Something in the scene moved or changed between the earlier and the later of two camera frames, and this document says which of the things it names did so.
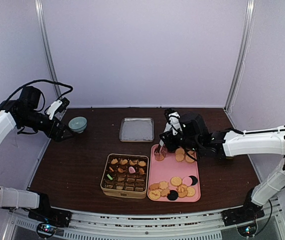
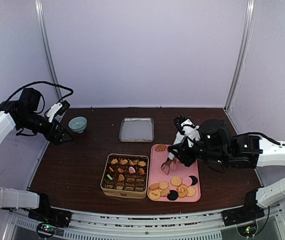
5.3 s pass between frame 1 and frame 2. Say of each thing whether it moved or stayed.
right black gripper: moved
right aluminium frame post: stayed
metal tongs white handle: moved
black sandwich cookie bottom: stayed
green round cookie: stayed
